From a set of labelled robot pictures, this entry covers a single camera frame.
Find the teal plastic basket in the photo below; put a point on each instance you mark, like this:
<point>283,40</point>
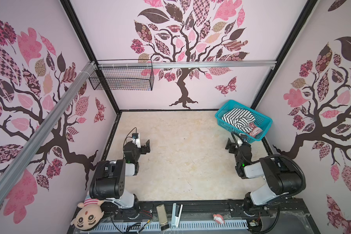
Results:
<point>260,120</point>

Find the black white striped tank top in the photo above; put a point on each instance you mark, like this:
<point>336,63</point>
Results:
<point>240,119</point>

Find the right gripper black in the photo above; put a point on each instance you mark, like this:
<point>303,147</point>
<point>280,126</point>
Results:
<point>231,146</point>

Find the aluminium rail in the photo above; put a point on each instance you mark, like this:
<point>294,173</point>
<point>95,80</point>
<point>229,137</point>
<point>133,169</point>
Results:
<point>11,175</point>
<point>205,64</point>

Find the aluminium rail left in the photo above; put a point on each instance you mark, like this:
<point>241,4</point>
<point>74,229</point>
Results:
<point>11,175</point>

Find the white stapler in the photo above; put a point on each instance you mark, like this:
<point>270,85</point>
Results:
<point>176,215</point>

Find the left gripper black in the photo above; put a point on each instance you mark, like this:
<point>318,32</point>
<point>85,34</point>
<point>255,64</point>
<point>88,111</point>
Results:
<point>145,147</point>

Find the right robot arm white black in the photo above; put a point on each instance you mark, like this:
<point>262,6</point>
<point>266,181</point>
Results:
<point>284,178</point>

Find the plush doll head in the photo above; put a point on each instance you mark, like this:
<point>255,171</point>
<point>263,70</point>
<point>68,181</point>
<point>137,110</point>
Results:
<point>89,215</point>

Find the aluminium rail back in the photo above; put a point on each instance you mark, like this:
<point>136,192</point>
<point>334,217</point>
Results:
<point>205,64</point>

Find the black wire basket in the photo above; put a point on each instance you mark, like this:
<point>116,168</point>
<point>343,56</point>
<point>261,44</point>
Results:
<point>123,74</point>

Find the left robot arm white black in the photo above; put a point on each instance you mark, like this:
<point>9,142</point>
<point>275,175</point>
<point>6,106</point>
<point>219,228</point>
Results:
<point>108,183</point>

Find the silver rectangular block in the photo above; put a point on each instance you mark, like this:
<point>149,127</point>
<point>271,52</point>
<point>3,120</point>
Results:
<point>162,216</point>

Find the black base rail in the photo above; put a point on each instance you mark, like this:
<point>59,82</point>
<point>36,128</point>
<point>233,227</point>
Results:
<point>148,209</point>

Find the red white teeth toy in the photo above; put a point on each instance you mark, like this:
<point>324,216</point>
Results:
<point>218,219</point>

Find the red white striped tank top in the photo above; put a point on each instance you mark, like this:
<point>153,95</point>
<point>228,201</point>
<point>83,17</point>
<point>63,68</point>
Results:
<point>255,130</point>

